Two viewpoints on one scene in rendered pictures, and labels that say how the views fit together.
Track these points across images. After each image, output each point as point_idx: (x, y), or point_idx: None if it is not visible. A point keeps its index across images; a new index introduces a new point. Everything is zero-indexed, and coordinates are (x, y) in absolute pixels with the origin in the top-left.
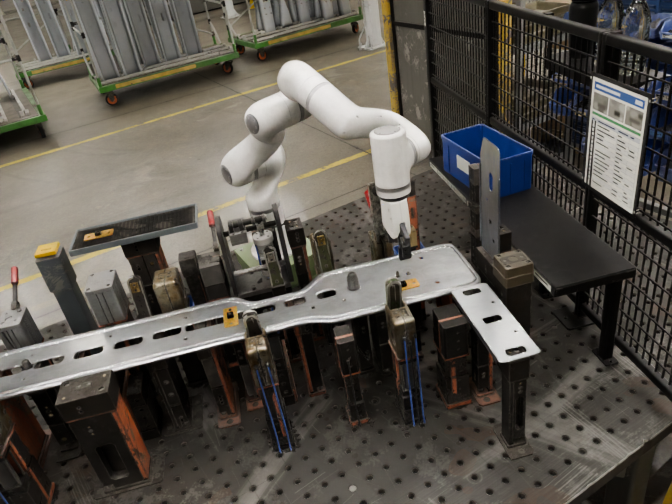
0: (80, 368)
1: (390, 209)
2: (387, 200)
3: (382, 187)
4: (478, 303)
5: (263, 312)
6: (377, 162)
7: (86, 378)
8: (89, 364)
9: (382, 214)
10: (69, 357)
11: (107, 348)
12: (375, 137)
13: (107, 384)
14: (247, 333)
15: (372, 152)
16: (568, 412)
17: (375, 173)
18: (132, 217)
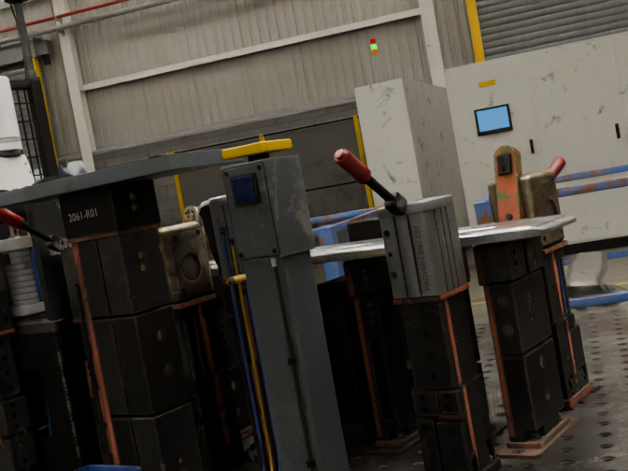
0: (376, 239)
1: (27, 161)
2: (21, 152)
3: (19, 135)
4: None
5: (51, 421)
6: (12, 105)
7: (378, 218)
8: (363, 241)
9: (5, 187)
10: (378, 242)
11: (325, 249)
12: (6, 77)
13: (363, 219)
14: (204, 235)
15: (6, 95)
16: None
17: (11, 120)
18: (70, 177)
